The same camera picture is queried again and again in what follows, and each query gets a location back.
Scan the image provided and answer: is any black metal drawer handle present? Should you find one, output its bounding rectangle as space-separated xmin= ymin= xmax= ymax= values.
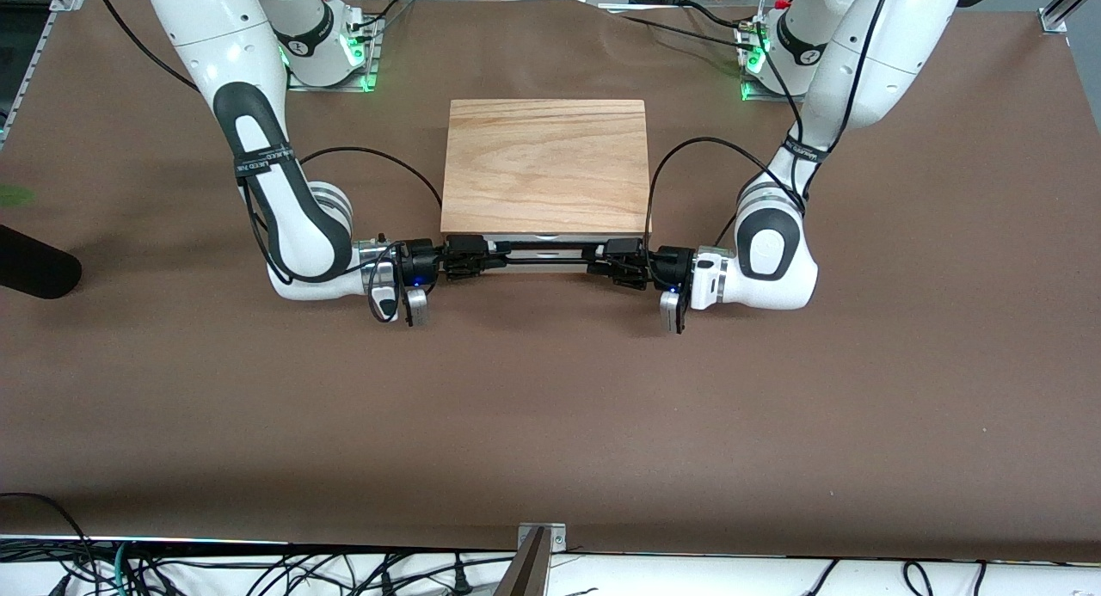
xmin=506 ymin=246 xmax=599 ymax=263

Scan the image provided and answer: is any white-fronted wooden drawer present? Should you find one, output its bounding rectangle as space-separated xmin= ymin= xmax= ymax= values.
xmin=443 ymin=231 xmax=650 ymax=257

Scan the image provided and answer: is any wooden drawer cabinet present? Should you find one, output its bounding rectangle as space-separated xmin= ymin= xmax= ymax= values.
xmin=440 ymin=99 xmax=652 ymax=275

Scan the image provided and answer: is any brown paper table cover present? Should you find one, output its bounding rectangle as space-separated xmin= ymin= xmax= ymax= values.
xmin=0 ymin=0 xmax=1101 ymax=562

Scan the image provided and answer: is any grey-brown mounting beam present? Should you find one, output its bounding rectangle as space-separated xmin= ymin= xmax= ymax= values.
xmin=492 ymin=527 xmax=551 ymax=596

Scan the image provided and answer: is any black foam cylinder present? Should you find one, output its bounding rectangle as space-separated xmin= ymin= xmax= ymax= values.
xmin=0 ymin=224 xmax=83 ymax=300

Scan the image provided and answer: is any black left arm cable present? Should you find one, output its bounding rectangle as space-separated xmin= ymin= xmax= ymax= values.
xmin=643 ymin=0 xmax=900 ymax=261

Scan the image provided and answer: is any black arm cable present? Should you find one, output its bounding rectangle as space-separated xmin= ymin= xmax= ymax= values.
xmin=90 ymin=0 xmax=444 ymax=322
xmin=643 ymin=0 xmax=900 ymax=261

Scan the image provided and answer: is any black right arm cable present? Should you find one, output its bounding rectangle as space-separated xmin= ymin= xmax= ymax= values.
xmin=90 ymin=0 xmax=444 ymax=322

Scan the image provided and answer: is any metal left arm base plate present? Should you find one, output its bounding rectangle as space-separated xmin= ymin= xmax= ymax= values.
xmin=740 ymin=24 xmax=831 ymax=103

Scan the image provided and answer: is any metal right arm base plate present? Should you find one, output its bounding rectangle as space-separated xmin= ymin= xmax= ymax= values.
xmin=286 ymin=15 xmax=381 ymax=92

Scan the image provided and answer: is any black strap on right arm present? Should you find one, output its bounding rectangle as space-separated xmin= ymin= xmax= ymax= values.
xmin=234 ymin=144 xmax=298 ymax=181

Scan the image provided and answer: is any black table cable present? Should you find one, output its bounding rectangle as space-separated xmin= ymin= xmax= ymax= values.
xmin=618 ymin=15 xmax=753 ymax=52
xmin=680 ymin=1 xmax=751 ymax=31

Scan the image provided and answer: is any black base cable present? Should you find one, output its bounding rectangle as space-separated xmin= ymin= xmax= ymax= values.
xmin=344 ymin=0 xmax=415 ymax=42

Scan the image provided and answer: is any silver metal bracket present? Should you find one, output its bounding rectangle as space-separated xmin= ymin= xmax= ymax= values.
xmin=516 ymin=523 xmax=569 ymax=552

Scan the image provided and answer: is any white sheet under cables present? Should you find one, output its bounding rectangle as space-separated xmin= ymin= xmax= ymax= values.
xmin=0 ymin=540 xmax=1101 ymax=596

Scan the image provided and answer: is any aluminium frame profile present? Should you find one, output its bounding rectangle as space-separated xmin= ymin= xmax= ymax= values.
xmin=0 ymin=0 xmax=87 ymax=145
xmin=1039 ymin=0 xmax=1101 ymax=34

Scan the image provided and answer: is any black looped floor cable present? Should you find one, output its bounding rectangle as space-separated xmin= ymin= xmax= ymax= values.
xmin=0 ymin=493 xmax=94 ymax=596

